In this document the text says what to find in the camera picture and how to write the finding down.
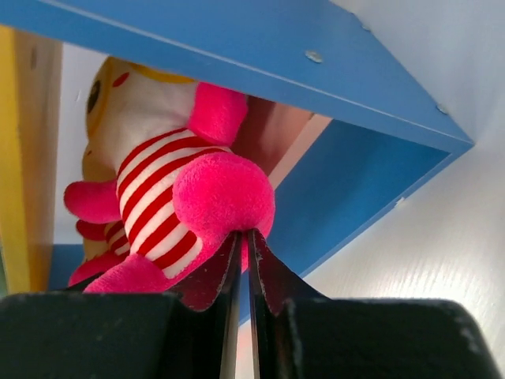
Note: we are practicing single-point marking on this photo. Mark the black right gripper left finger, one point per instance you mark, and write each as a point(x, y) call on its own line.
point(187, 332)

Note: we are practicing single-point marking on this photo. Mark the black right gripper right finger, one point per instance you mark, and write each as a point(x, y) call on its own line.
point(299, 333)

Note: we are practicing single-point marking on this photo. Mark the colourful wooden toy shelf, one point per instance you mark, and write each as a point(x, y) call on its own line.
point(374, 136)

